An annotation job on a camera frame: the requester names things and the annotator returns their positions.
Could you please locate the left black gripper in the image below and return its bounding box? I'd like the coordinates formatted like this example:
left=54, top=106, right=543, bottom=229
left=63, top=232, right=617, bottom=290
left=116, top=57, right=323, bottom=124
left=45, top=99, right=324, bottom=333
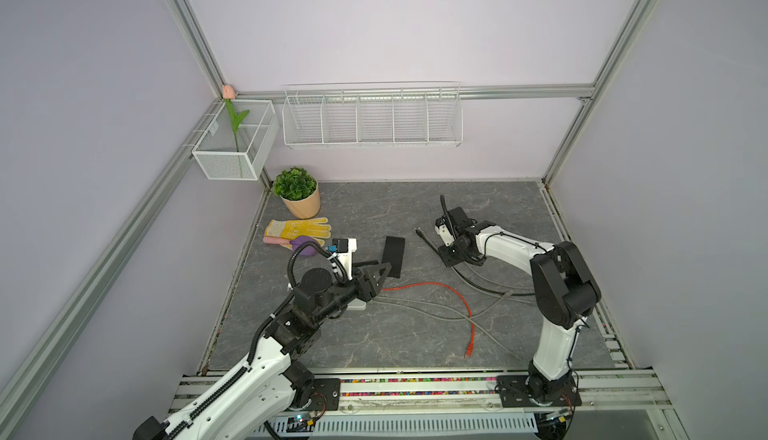
left=314, top=259, right=390, bottom=325

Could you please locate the white network switch box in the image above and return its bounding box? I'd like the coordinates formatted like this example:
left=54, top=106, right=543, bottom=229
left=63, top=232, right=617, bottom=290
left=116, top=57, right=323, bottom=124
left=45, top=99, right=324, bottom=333
left=347, top=298, right=367, bottom=311

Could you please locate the red ethernet cable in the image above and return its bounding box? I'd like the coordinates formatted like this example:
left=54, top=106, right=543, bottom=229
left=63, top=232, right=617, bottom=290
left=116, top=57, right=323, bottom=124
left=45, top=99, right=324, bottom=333
left=380, top=282, right=477, bottom=357

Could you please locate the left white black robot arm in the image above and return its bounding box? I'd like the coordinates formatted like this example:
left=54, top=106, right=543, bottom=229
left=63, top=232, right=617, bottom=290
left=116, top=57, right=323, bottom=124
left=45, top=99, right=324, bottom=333
left=133, top=263, right=391, bottom=439

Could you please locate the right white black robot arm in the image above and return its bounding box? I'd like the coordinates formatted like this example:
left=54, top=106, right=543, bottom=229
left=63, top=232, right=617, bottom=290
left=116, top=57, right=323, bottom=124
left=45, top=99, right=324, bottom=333
left=435, top=207, right=601, bottom=406

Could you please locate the purple pink trowel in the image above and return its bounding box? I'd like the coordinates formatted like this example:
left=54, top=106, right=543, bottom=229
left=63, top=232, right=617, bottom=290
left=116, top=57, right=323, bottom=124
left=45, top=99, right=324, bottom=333
left=262, top=236, right=324, bottom=251

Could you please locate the yellow work glove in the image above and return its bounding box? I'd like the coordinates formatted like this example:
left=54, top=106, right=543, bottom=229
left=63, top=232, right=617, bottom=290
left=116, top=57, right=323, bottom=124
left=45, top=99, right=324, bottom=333
left=264, top=217, right=332, bottom=241

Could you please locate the green plant in pot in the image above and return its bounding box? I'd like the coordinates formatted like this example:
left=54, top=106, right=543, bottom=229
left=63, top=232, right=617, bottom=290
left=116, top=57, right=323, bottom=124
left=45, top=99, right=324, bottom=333
left=273, top=167, right=321, bottom=220

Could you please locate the pink artificial tulip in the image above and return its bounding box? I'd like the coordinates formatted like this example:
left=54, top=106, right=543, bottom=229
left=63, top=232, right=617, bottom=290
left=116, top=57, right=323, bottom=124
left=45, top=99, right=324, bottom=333
left=221, top=85, right=250, bottom=152

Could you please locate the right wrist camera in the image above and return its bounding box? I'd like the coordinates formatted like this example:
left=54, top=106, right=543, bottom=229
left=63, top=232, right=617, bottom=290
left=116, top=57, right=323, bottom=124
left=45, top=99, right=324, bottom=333
left=434, top=217, right=455, bottom=247

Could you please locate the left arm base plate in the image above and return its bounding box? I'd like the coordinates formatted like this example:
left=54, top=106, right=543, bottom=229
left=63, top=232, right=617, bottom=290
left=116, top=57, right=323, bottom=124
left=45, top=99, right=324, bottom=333
left=289, top=377, right=341, bottom=411

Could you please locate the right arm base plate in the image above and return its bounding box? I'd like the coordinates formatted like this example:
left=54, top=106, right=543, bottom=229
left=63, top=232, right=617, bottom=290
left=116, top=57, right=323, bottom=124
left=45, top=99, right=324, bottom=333
left=494, top=374, right=582, bottom=408

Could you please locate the long white wire basket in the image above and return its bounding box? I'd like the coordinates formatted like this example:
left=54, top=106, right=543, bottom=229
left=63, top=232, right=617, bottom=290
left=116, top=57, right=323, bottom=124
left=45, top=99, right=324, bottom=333
left=282, top=82, right=464, bottom=148

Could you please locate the small white wire basket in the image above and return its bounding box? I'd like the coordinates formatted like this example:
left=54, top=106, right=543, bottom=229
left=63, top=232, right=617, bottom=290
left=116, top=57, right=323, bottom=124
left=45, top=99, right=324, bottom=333
left=192, top=100, right=279, bottom=181

